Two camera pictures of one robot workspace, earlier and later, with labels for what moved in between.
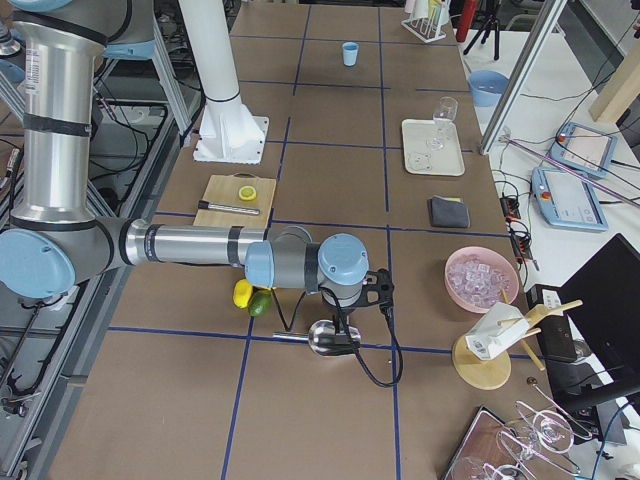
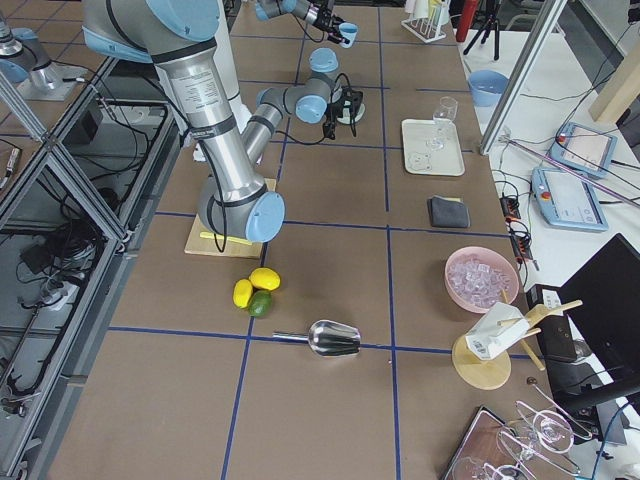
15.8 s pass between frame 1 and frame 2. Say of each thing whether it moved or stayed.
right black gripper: moved
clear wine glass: stayed
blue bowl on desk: stayed
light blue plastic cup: moved
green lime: stayed
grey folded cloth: stayed
